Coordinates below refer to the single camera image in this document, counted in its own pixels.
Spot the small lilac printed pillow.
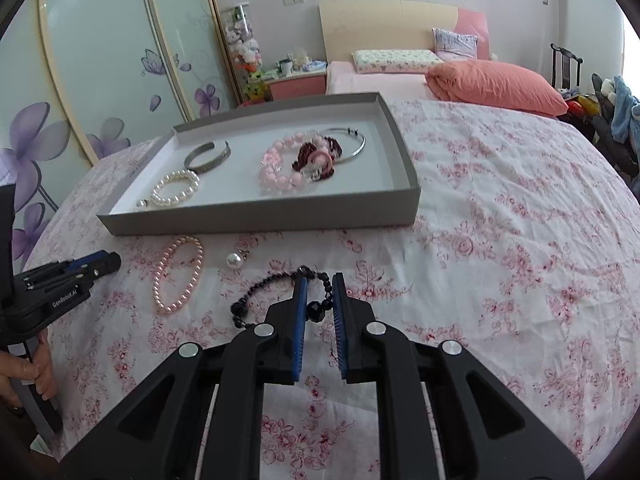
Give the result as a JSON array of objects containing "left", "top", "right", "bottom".
[{"left": 432, "top": 28, "right": 480, "bottom": 61}]

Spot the thin silver bangle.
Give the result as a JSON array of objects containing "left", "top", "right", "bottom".
[{"left": 317, "top": 127, "right": 366, "bottom": 166}]

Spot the white pearl bracelet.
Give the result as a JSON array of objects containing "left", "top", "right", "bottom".
[{"left": 137, "top": 169, "right": 201, "bottom": 211}]

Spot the black bead bracelet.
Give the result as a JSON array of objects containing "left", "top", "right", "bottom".
[{"left": 229, "top": 267, "right": 334, "bottom": 331}]

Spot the person's left hand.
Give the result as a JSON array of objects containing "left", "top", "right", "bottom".
[{"left": 0, "top": 333, "right": 59, "bottom": 407}]

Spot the pink bed mattress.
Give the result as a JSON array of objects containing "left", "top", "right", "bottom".
[{"left": 325, "top": 61, "right": 434, "bottom": 96}]

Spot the glass wardrobe with purple flowers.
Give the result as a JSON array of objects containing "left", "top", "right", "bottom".
[{"left": 0, "top": 0, "right": 242, "bottom": 281}]

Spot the large pink bead bracelet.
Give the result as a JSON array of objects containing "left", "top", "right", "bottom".
[{"left": 258, "top": 131, "right": 334, "bottom": 195}]

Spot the dark red bead bracelet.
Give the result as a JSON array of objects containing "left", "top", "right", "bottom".
[{"left": 291, "top": 137, "right": 344, "bottom": 179}]

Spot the white patterned pillow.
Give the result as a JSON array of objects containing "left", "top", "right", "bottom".
[{"left": 352, "top": 48, "right": 444, "bottom": 75}]

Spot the pink pearl bracelet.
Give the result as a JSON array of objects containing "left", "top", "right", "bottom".
[{"left": 153, "top": 236, "right": 205, "bottom": 315}]

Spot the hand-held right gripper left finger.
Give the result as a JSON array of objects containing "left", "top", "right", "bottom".
[{"left": 57, "top": 275, "right": 308, "bottom": 480}]

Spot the grey cardboard tray box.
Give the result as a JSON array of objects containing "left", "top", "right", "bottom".
[{"left": 96, "top": 91, "right": 420, "bottom": 237}]

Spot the beige and pink headboard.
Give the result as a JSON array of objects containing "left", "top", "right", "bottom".
[{"left": 318, "top": 0, "right": 489, "bottom": 64}]

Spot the salmon pink pillow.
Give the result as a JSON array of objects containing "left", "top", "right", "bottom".
[{"left": 425, "top": 58, "right": 569, "bottom": 117}]

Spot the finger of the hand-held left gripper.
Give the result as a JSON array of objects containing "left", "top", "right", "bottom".
[
  {"left": 30, "top": 252, "right": 123, "bottom": 302},
  {"left": 24, "top": 254, "right": 109, "bottom": 287}
]

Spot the dark wooden chair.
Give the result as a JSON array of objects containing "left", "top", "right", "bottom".
[{"left": 549, "top": 43, "right": 584, "bottom": 92}]

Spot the wide silver cuff bracelet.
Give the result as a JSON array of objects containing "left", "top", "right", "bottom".
[{"left": 183, "top": 140, "right": 232, "bottom": 175}]

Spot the grey office chair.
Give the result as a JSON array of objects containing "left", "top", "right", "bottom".
[{"left": 590, "top": 72, "right": 640, "bottom": 176}]

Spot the clear tube of plush toys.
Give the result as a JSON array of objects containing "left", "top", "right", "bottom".
[{"left": 219, "top": 3, "right": 267, "bottom": 106}]

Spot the pink nightstand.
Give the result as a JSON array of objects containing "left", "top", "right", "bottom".
[{"left": 263, "top": 70, "right": 329, "bottom": 102}]

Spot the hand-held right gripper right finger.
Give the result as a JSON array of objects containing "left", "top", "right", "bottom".
[{"left": 331, "top": 272, "right": 587, "bottom": 480}]

